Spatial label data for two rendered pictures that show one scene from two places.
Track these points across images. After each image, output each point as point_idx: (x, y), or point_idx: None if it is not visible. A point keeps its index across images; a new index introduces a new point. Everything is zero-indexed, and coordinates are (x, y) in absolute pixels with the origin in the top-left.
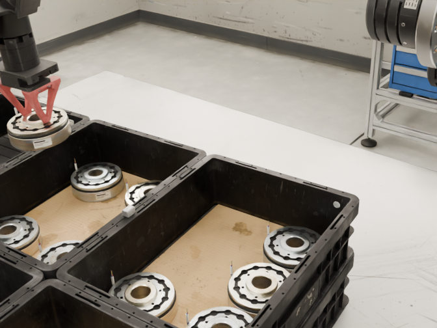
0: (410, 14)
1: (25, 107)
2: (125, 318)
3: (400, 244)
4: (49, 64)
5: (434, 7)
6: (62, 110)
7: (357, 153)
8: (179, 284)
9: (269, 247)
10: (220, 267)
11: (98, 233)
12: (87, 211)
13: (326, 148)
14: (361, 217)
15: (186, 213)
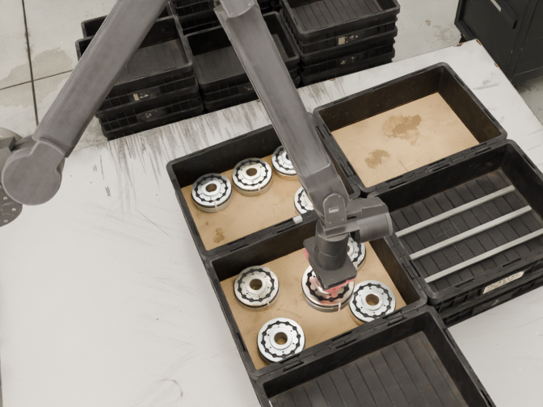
0: None
1: (333, 290)
2: (338, 149)
3: (108, 235)
4: (310, 242)
5: (18, 136)
6: (304, 283)
7: (11, 348)
8: (285, 212)
9: (225, 195)
10: (255, 212)
11: None
12: (304, 316)
13: (23, 375)
14: (100, 273)
15: None
